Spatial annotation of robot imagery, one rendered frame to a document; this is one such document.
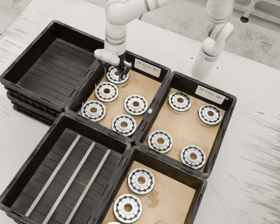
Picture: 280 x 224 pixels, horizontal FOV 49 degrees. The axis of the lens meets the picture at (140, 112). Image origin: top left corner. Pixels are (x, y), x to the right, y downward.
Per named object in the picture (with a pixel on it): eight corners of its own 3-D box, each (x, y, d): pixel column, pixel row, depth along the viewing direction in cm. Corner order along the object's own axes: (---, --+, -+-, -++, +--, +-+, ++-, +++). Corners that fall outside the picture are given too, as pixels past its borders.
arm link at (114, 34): (103, 26, 106) (106, 45, 101) (104, -13, 93) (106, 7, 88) (124, 25, 107) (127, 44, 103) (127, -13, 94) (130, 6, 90)
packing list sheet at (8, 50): (2, 34, 165) (2, 34, 164) (41, 49, 162) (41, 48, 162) (-39, 79, 148) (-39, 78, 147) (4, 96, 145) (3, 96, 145)
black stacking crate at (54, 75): (57, 37, 153) (54, 19, 143) (110, 61, 149) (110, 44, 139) (5, 96, 133) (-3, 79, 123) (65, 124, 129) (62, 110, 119)
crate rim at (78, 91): (111, 46, 141) (111, 43, 139) (171, 72, 136) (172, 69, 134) (63, 113, 120) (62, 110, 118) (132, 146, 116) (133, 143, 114)
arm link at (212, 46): (239, 22, 126) (224, 50, 141) (220, 10, 129) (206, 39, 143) (229, 34, 122) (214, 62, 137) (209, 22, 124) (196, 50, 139)
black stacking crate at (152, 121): (168, 86, 144) (173, 70, 135) (228, 112, 140) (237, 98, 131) (131, 156, 124) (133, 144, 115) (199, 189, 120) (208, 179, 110)
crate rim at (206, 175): (171, 72, 136) (173, 69, 134) (236, 100, 132) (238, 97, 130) (132, 146, 116) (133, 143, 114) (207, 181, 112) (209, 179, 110)
